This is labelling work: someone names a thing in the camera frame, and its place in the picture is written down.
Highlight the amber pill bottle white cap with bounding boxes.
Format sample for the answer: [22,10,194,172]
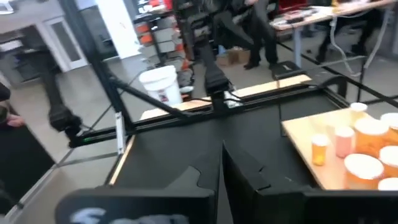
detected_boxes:
[343,153,385,190]

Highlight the brown cardboard box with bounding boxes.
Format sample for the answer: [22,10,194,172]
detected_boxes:
[216,46,251,67]

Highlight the storage rack with bins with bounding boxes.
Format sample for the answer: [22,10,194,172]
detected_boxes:
[133,14,193,74]

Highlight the white door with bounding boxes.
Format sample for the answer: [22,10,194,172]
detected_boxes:
[34,17,88,73]

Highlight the light wooden board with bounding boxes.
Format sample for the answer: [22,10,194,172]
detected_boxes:
[280,107,398,191]

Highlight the white plastic bucket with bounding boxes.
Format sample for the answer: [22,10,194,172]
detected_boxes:
[138,64,184,106]

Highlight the black floor mat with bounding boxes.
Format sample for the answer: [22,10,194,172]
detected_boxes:
[0,124,56,215]

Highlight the wooden desk white legs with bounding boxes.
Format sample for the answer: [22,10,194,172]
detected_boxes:
[269,0,398,68]

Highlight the person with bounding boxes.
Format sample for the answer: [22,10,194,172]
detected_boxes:
[214,0,280,71]
[0,82,25,128]
[315,7,386,65]

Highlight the amber pill bottle white label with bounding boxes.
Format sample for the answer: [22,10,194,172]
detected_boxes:
[353,117,390,156]

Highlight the small pink pill bottle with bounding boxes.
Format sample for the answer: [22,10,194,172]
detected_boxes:
[334,126,356,159]

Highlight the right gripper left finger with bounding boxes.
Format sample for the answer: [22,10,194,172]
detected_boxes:
[169,143,223,224]

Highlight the black aluminium table frame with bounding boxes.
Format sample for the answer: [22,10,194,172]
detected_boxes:
[57,0,398,150]

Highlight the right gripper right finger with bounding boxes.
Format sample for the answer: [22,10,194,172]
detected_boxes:
[223,142,312,224]

